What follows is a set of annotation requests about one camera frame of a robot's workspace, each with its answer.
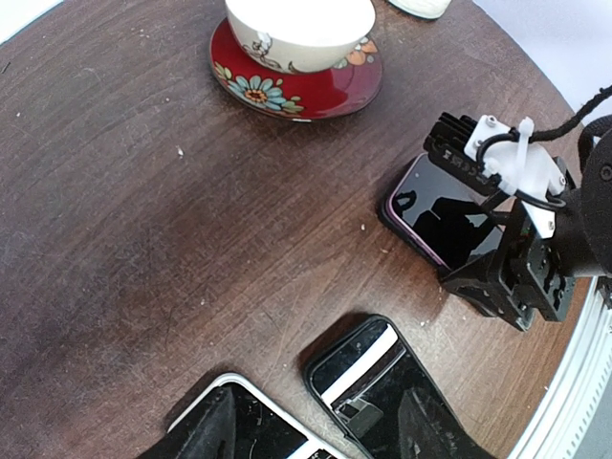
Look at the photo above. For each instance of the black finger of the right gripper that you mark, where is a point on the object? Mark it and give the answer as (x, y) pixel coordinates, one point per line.
(479, 283)

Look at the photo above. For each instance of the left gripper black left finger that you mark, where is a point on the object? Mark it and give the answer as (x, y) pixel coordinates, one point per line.
(207, 431)

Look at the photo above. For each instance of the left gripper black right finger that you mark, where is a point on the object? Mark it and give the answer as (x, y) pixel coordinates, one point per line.
(427, 430)

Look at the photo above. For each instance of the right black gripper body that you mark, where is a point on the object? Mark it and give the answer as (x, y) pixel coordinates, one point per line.
(539, 275)

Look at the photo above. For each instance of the white-edged black phone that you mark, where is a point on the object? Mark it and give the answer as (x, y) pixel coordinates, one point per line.
(272, 430)

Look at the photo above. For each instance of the clear white phone case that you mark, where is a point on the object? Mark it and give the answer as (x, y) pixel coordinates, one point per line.
(239, 382)

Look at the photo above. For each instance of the black phone edge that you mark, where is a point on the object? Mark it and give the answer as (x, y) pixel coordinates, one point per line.
(439, 213)

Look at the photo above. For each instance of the red floral saucer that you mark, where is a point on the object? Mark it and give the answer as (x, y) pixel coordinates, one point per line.
(341, 90)

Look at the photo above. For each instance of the cream ceramic mug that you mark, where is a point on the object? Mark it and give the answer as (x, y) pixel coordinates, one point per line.
(424, 9)

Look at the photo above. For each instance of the white ceramic bowl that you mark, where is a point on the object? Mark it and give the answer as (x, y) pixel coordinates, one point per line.
(299, 36)

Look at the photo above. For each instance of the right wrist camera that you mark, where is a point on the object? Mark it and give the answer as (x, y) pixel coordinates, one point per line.
(489, 156)

